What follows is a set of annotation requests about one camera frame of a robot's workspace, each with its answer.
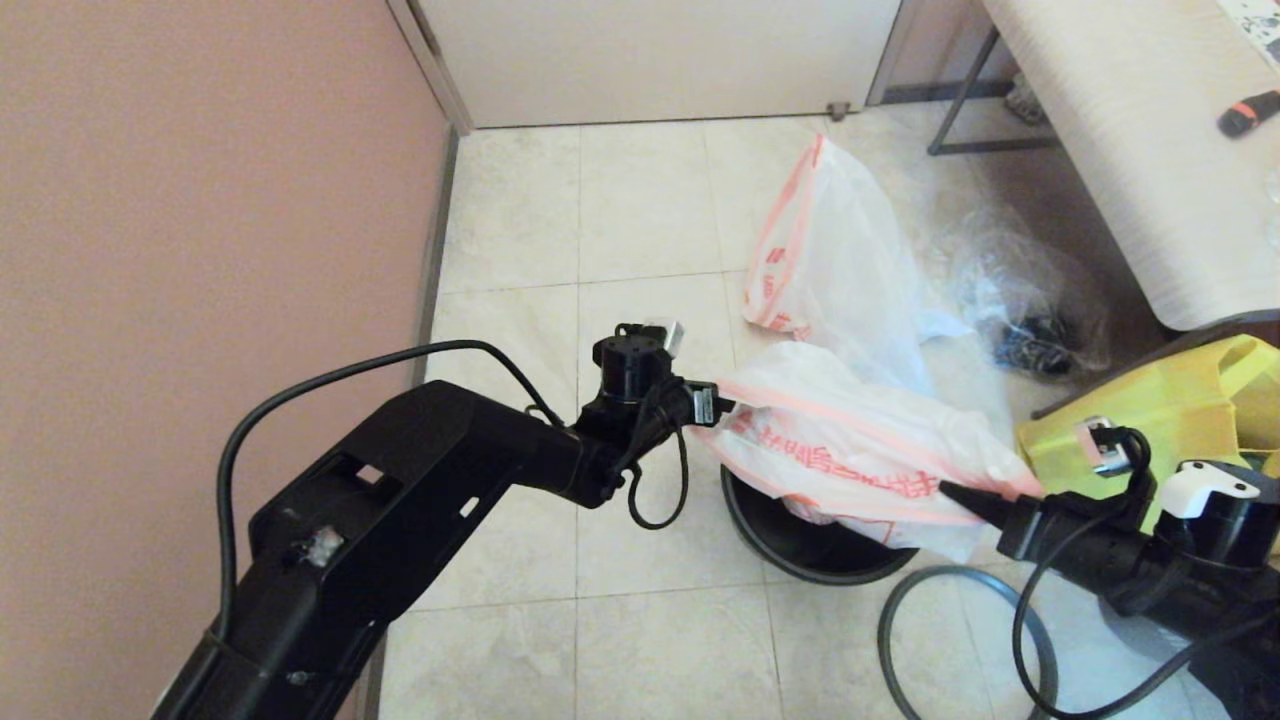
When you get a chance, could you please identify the grey bin rim ring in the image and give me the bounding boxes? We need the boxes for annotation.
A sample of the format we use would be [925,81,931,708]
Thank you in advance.
[877,565,1058,720]

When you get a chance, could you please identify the white red-drawstring trash bag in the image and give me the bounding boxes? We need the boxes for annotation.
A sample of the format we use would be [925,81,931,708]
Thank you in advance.
[742,133,969,396]

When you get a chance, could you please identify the dark cable bundle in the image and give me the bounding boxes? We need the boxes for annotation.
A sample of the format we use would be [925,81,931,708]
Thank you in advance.
[992,318,1076,379]

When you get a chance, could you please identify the black round trash bin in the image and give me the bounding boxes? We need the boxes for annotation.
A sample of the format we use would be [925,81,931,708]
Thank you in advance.
[720,465,921,586]

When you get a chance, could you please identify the yellow non-woven shopping bag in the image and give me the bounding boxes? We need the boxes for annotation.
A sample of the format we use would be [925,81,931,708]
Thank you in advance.
[1015,335,1280,556]

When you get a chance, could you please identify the clear crumpled plastic bag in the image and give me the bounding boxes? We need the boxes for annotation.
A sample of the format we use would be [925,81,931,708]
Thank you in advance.
[945,215,1109,381]

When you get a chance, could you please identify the white door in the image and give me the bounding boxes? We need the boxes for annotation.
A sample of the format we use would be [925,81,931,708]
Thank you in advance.
[412,0,901,133]

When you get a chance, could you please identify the light wood-grain table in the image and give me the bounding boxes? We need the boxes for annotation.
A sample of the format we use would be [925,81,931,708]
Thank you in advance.
[978,0,1280,334]

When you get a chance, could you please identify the grey item under table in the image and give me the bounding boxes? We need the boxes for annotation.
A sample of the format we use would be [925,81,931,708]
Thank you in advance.
[1003,78,1043,129]

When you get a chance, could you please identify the black and orange marker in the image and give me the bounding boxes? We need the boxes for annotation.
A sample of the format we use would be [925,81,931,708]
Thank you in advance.
[1213,90,1280,141]

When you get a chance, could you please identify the black-white patterned paper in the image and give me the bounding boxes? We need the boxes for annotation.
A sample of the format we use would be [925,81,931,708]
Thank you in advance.
[1208,0,1280,56]

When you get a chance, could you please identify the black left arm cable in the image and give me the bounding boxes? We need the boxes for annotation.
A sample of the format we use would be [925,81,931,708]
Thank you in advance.
[215,340,693,641]

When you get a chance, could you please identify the dark metal table frame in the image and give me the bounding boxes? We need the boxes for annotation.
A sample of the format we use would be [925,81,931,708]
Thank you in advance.
[925,30,1058,161]

